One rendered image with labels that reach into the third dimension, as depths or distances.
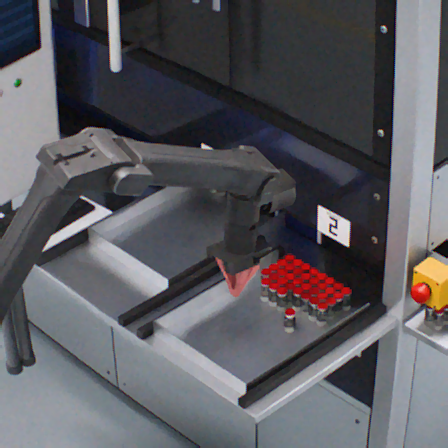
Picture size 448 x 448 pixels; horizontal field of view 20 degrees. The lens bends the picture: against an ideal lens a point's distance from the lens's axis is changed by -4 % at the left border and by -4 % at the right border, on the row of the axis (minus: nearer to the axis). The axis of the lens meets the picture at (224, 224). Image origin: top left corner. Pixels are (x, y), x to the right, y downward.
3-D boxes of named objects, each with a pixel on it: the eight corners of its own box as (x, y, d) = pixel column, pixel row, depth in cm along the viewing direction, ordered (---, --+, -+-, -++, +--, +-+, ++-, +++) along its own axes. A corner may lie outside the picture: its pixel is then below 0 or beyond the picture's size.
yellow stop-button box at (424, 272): (432, 280, 251) (435, 251, 247) (459, 295, 246) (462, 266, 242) (409, 297, 246) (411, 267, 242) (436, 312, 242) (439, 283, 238)
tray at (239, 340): (277, 262, 270) (277, 248, 268) (368, 316, 255) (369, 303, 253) (153, 334, 251) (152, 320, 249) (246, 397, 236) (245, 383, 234)
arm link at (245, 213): (221, 185, 218) (244, 198, 215) (251, 175, 222) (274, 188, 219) (218, 221, 221) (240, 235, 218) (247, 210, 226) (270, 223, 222)
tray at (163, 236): (203, 180, 297) (202, 167, 295) (285, 225, 281) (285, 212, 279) (89, 241, 278) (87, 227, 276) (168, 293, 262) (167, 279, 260)
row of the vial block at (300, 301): (266, 284, 264) (266, 266, 261) (329, 323, 253) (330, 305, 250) (258, 289, 263) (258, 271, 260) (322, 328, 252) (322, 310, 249)
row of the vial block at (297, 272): (281, 275, 266) (281, 257, 264) (345, 313, 255) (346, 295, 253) (274, 279, 265) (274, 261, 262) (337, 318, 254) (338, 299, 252)
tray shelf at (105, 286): (188, 178, 301) (188, 172, 300) (419, 308, 259) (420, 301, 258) (27, 265, 274) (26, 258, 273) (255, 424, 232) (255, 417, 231)
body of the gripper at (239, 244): (272, 254, 226) (276, 217, 222) (230, 272, 219) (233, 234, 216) (246, 239, 230) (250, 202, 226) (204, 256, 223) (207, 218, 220)
